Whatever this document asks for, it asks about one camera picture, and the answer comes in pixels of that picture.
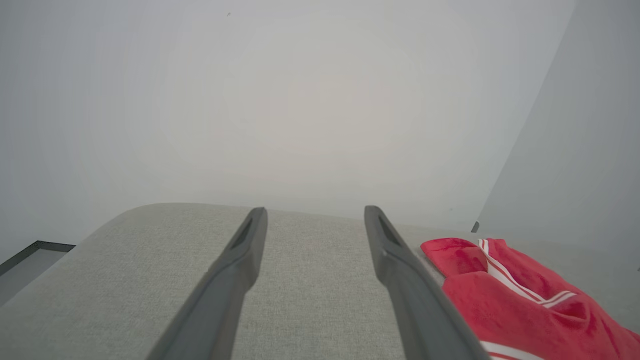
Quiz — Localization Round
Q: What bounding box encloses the grey partition panel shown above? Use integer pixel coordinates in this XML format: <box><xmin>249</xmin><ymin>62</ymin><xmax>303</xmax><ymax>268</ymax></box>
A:
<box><xmin>477</xmin><ymin>0</ymin><xmax>640</xmax><ymax>273</ymax></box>

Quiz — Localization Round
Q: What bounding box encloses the black floor strip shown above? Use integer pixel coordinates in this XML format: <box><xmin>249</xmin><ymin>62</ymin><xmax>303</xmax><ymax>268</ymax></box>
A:
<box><xmin>0</xmin><ymin>240</ymin><xmax>76</xmax><ymax>277</ymax></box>

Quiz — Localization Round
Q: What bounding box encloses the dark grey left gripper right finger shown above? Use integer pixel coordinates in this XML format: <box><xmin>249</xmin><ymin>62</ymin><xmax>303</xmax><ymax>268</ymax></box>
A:
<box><xmin>364</xmin><ymin>205</ymin><xmax>491</xmax><ymax>360</ymax></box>

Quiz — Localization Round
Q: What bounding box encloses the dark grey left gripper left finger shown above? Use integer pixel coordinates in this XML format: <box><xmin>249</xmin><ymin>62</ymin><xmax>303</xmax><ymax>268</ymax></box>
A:
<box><xmin>146</xmin><ymin>206</ymin><xmax>269</xmax><ymax>360</ymax></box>

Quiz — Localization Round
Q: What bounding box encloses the red and white towel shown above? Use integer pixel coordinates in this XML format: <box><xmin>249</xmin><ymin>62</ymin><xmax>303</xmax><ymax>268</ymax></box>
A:
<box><xmin>420</xmin><ymin>237</ymin><xmax>640</xmax><ymax>360</ymax></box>

